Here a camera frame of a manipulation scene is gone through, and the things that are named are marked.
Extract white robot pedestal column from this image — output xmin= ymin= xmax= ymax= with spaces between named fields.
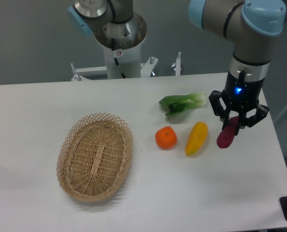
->
xmin=94 ymin=13 xmax=147 ymax=79

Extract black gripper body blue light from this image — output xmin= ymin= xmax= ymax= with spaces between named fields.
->
xmin=223 ymin=72 xmax=263 ymax=112

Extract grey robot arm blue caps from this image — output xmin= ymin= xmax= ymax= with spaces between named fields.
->
xmin=68 ymin=0 xmax=286 ymax=130

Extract yellow orange mango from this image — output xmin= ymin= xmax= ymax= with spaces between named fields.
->
xmin=185 ymin=121 xmax=208 ymax=157

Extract orange tangerine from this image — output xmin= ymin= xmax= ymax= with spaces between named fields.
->
xmin=155 ymin=126 xmax=177 ymax=150

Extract black cable on pedestal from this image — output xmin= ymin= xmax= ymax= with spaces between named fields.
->
xmin=111 ymin=38 xmax=127 ymax=79

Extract green bok choy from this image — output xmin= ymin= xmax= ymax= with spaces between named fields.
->
xmin=159 ymin=91 xmax=207 ymax=116

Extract purple sweet potato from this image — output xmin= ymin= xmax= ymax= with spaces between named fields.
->
xmin=216 ymin=116 xmax=239 ymax=148

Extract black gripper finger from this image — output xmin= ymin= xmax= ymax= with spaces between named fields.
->
xmin=235 ymin=104 xmax=269 ymax=135
xmin=209 ymin=90 xmax=231 ymax=130

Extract oval wicker basket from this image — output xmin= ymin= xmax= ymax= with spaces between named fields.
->
xmin=57 ymin=113 xmax=133 ymax=203

